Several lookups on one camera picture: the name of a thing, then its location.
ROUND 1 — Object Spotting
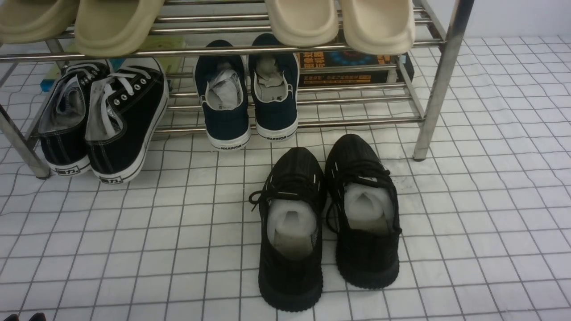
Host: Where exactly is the black canvas sneaker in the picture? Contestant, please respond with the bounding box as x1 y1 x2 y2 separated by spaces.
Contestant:
37 59 113 176
84 58 169 185

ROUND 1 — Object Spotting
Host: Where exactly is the metal shoe rack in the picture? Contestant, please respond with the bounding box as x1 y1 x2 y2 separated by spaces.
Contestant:
0 0 474 180

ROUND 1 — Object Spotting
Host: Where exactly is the black knit sneaker left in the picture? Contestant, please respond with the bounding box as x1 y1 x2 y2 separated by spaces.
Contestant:
249 148 327 312

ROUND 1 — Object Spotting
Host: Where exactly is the black knit sneaker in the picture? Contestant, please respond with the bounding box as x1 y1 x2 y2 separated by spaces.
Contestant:
324 134 402 290
249 148 327 312

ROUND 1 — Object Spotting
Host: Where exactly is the navy Warrior sneaker right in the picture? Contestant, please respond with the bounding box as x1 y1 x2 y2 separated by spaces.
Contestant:
248 53 300 142

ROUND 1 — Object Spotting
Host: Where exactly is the navy warrior sneaker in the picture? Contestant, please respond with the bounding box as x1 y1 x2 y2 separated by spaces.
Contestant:
193 54 251 152
248 53 300 142

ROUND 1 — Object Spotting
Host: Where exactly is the black knit sneaker right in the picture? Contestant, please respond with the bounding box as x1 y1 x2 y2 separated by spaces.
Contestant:
324 134 402 290

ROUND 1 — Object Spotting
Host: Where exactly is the navy Warrior sneaker left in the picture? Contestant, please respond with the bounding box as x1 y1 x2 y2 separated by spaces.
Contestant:
193 54 251 152

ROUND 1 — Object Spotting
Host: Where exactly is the dark printed box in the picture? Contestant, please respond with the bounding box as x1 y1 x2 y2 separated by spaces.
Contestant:
296 49 414 90

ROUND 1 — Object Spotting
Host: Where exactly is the cream slipper left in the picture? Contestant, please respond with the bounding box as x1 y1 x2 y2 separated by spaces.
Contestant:
265 0 339 47

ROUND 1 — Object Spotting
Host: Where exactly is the cream slipper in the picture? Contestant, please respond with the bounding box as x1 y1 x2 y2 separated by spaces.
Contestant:
339 0 415 55
265 0 339 47

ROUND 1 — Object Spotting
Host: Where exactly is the cream slipper right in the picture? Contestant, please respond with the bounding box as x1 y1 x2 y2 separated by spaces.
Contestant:
339 0 415 55

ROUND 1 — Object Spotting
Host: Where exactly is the olive green slipper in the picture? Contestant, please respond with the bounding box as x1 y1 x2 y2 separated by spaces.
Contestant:
0 0 79 44
74 0 165 58

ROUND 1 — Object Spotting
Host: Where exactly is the olive green slipper far left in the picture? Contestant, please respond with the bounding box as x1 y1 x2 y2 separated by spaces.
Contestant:
0 0 79 44

